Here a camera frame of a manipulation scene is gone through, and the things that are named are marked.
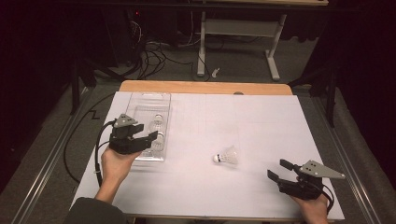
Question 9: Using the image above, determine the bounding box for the long black floor cable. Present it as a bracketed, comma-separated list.
[63, 91, 117, 185]

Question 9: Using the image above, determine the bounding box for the white desk frame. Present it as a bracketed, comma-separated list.
[196, 0, 330, 82]

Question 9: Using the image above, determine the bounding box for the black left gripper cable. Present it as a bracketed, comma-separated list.
[93, 119, 116, 188]

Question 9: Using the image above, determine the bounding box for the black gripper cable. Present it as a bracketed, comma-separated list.
[320, 183, 336, 216]
[93, 119, 116, 188]

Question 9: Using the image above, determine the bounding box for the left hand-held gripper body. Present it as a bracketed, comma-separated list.
[108, 113, 151, 156]

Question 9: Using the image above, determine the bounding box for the white shuttlecock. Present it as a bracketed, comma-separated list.
[212, 145, 239, 166]
[148, 113, 165, 133]
[151, 132, 166, 152]

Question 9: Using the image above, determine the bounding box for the white table cover sheet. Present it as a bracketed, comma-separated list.
[68, 91, 346, 221]

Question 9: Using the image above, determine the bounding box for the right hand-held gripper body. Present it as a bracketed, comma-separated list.
[276, 160, 347, 201]

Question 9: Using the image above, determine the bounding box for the person's right hand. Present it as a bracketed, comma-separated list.
[290, 194, 331, 224]

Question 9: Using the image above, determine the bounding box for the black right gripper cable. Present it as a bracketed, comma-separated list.
[320, 183, 336, 216]

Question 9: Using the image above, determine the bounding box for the person's left hand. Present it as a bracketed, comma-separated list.
[100, 146, 143, 188]

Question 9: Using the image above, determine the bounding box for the metal floor rail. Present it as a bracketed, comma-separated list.
[307, 90, 379, 224]
[10, 87, 94, 224]

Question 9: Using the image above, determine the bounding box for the black metal stand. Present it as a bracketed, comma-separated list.
[69, 55, 97, 116]
[289, 64, 340, 129]

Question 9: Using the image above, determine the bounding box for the tangle of black cables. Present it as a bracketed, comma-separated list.
[124, 40, 200, 80]

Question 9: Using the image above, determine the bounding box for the clear plastic tray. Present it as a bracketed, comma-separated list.
[113, 91, 172, 162]

